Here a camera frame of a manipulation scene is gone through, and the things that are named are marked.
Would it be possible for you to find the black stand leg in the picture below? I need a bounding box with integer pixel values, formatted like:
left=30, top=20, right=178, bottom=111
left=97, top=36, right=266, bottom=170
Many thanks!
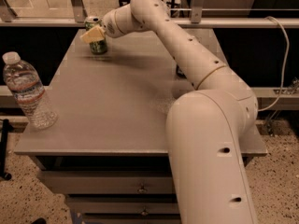
left=0, top=119, right=13, bottom=180

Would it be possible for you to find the green soda can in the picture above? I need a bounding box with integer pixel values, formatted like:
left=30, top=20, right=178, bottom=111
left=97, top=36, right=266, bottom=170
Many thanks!
left=85, top=16, right=107, bottom=55

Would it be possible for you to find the white cable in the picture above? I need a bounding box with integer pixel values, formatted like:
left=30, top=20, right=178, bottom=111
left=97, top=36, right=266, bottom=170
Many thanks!
left=257, top=15, right=291, bottom=113

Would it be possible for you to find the metal railing frame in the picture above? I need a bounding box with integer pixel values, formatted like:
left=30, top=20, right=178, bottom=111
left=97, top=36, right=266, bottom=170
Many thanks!
left=0, top=0, right=299, bottom=31

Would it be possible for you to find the grey drawer cabinet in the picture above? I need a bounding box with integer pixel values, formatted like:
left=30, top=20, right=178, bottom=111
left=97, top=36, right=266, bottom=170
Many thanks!
left=16, top=32, right=259, bottom=224

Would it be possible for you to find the blue soda can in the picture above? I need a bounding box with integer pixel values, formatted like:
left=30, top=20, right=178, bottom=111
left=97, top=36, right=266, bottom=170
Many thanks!
left=176, top=65, right=186, bottom=78

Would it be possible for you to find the top drawer with knob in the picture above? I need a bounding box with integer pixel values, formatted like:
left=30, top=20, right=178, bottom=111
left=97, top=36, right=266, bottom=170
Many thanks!
left=37, top=171, right=175, bottom=194

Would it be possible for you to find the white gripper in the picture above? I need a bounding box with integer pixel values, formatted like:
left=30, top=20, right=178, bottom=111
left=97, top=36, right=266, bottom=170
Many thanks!
left=80, top=9, right=124, bottom=44

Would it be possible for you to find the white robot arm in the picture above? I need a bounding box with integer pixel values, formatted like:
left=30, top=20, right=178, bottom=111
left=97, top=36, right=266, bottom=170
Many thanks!
left=81, top=0, right=258, bottom=224

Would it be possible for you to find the clear plastic water bottle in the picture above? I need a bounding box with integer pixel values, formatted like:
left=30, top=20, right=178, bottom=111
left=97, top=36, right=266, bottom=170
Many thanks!
left=2, top=51, right=58, bottom=130

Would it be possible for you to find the drawer with knob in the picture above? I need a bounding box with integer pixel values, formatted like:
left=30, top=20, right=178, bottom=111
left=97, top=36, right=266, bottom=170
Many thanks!
left=37, top=171, right=175, bottom=194
left=66, top=195, right=179, bottom=215

